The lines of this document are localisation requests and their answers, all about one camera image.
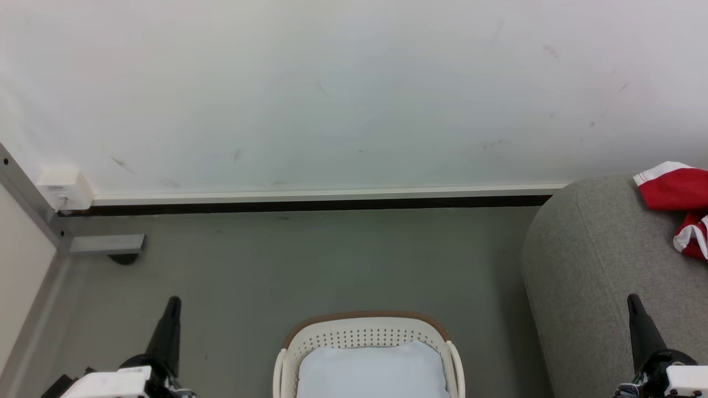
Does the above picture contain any grey metal frame post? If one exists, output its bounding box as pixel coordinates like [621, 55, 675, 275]
[0, 142, 147, 256]

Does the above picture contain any cream perforated laundry basket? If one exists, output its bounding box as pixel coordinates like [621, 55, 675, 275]
[272, 310, 467, 398]

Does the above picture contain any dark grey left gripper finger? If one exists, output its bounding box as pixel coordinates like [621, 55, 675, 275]
[145, 296, 183, 380]

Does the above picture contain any white wall socket box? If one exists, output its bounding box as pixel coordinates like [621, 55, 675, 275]
[37, 166, 95, 212]

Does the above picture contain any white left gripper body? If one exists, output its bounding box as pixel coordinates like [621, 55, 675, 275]
[59, 357, 186, 398]

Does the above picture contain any red basketball jersey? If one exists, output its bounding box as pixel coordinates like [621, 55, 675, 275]
[633, 161, 708, 262]

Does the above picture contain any pale blue folded clothing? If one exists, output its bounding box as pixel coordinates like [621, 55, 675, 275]
[296, 339, 449, 398]

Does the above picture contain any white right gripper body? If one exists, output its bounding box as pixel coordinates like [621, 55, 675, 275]
[631, 349, 708, 398]

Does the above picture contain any white and black baseboard strip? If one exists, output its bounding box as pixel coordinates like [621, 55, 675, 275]
[58, 184, 570, 217]

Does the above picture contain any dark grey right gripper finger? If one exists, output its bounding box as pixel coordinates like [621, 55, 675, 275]
[627, 294, 667, 372]

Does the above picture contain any grey fabric sofa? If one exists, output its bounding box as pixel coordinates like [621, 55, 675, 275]
[521, 175, 708, 398]

